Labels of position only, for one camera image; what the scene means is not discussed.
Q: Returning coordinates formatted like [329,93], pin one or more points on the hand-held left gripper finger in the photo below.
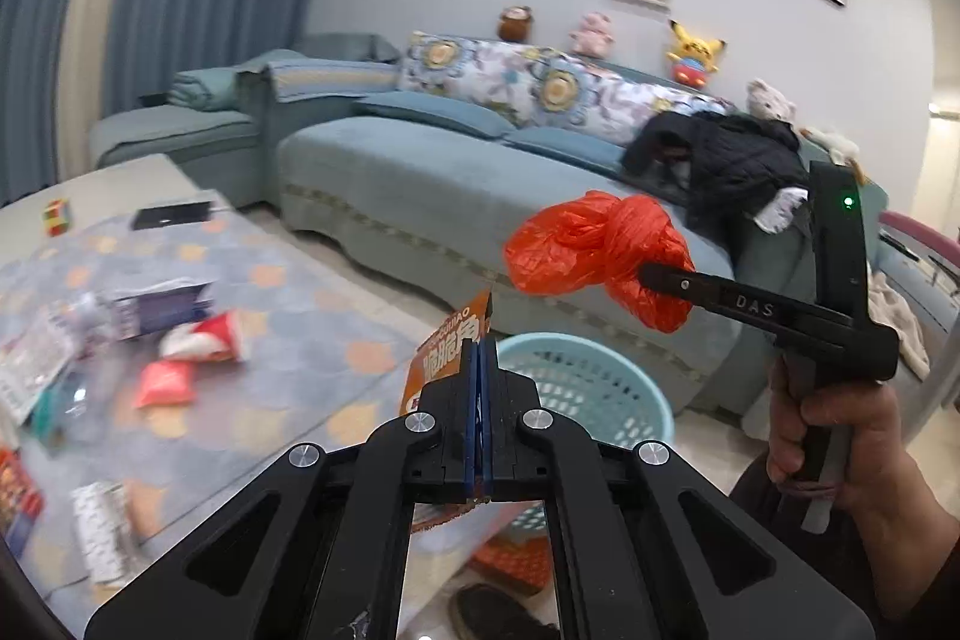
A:
[471,415]
[489,415]

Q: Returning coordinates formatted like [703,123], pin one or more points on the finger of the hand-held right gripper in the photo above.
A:
[735,299]

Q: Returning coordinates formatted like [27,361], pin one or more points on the orange snack packet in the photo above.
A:
[442,362]

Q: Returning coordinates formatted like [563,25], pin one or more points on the light blue laundry basket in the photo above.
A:
[592,385]

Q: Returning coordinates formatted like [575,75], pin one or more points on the orange plastic bag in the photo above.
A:
[570,250]

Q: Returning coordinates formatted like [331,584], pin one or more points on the blue white milk carton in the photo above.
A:
[165,310]

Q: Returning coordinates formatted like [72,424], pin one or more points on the person's right forearm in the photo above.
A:
[915,565]

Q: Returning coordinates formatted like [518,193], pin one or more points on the person's right hand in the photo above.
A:
[877,452]

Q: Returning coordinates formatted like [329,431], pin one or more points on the white towel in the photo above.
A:
[896,317]

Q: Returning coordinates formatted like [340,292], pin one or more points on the white cloth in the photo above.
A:
[784,211]

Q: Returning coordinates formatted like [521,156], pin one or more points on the pink chair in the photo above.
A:
[919,227]

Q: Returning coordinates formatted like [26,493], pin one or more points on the white plush toy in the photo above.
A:
[832,145]

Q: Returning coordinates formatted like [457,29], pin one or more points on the black jacket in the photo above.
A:
[727,160]

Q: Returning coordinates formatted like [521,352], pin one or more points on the red patterned packet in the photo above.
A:
[517,565]

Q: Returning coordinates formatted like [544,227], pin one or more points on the beige teddy bear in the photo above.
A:
[771,100]

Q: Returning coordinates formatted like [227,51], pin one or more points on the grey orange patterned tablecloth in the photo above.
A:
[285,325]

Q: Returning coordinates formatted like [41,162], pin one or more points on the flat blue cushion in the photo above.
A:
[570,147]
[435,114]

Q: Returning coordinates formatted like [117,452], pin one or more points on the teal fabric sofa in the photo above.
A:
[420,183]

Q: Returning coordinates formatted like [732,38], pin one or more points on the person's dark trousers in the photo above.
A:
[772,535]

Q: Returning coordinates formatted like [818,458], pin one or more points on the floral cushion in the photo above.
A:
[465,74]
[600,100]

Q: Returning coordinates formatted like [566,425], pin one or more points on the yellow plush toy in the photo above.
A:
[694,54]

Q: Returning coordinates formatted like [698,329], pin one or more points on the red white snack packet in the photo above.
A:
[206,338]

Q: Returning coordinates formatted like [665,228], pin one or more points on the pink plush toy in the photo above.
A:
[594,34]

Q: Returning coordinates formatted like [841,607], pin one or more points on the pink snack packet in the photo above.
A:
[165,385]

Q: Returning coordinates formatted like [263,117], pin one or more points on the brown plush toy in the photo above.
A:
[516,24]

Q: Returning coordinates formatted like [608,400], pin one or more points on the black phone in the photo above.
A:
[172,215]

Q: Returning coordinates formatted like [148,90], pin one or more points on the striped teal throw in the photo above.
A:
[322,78]

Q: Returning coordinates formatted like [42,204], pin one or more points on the white patterned packet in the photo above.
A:
[105,531]

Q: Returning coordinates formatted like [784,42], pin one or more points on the plain teal cushion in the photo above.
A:
[349,48]

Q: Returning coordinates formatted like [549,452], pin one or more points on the folded teal blanket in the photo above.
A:
[202,89]

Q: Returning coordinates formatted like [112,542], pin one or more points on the white coffee table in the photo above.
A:
[112,183]

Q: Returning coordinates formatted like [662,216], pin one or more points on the colourful puzzle cube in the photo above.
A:
[56,218]

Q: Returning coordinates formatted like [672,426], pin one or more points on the red blue packet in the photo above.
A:
[16,497]

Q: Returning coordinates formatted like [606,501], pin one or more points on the cream curtain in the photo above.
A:
[94,55]

